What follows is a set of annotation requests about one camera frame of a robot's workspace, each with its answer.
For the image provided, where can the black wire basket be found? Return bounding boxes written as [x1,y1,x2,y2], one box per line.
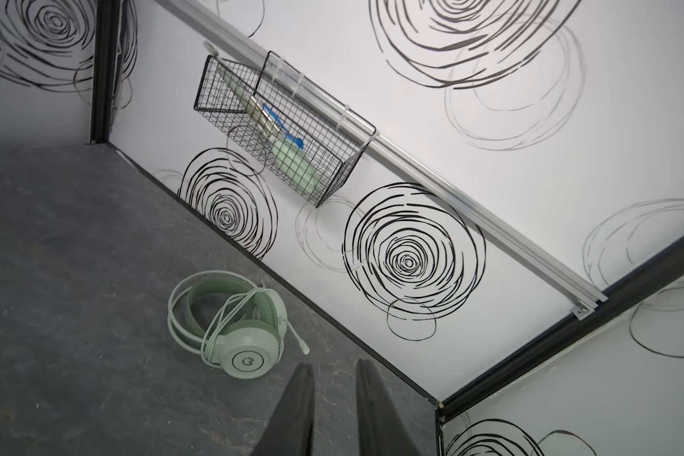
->
[194,51,378,207]

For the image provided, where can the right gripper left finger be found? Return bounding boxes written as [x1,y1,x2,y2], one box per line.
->
[251,364,315,456]

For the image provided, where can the aluminium wall rail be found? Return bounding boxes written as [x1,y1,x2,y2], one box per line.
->
[159,1,608,319]

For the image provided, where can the right corner frame post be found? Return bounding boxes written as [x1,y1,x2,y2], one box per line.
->
[436,236,684,425]

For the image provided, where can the black corner frame post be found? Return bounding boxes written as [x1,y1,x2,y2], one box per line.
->
[89,0,123,144]

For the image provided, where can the mint green headphones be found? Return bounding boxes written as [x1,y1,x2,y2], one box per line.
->
[167,270,311,380]

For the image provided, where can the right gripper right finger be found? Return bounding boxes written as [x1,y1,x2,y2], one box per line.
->
[355,359,420,456]

